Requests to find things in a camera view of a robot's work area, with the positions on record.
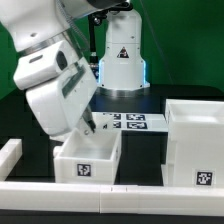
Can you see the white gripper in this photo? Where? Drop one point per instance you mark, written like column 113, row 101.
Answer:
column 59, row 103

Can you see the white drawer box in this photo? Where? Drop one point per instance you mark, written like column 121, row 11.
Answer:
column 102, row 121
column 88, row 159

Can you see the white front drawer box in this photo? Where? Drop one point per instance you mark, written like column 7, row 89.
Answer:
column 88, row 159

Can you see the white drawer cabinet shell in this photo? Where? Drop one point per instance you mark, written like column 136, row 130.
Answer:
column 195, row 144

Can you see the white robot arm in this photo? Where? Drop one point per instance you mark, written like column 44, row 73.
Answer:
column 52, row 70

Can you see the white fiducial marker sheet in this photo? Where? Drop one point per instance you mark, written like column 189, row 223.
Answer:
column 138, row 122

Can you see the white left fence block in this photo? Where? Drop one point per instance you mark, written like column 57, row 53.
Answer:
column 10, row 154

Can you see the white front fence rail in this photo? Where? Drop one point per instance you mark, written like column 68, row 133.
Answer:
column 111, row 199

